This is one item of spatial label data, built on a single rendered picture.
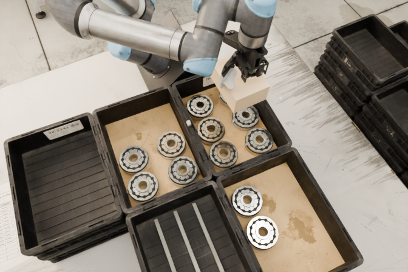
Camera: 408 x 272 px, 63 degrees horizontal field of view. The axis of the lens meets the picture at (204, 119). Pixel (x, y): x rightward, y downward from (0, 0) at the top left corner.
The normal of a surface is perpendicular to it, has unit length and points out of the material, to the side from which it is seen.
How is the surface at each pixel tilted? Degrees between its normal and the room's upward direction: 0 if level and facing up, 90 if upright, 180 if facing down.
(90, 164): 0
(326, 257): 0
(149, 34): 28
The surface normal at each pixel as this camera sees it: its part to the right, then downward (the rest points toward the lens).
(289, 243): 0.02, -0.49
